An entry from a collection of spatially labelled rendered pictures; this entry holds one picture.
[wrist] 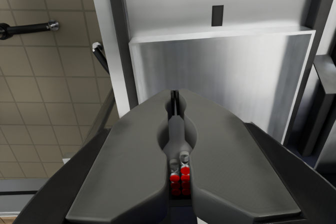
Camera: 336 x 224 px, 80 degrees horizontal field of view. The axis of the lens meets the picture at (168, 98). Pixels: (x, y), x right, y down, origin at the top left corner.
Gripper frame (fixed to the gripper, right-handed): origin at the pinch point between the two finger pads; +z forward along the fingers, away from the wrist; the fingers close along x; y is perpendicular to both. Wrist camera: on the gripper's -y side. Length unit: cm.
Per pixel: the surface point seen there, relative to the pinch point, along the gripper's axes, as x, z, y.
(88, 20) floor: -46, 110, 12
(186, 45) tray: 2.3, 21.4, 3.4
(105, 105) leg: -32, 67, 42
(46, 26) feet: -67, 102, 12
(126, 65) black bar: -7.4, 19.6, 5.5
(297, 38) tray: 19.4, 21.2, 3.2
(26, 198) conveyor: -37, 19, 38
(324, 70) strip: 23.6, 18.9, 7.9
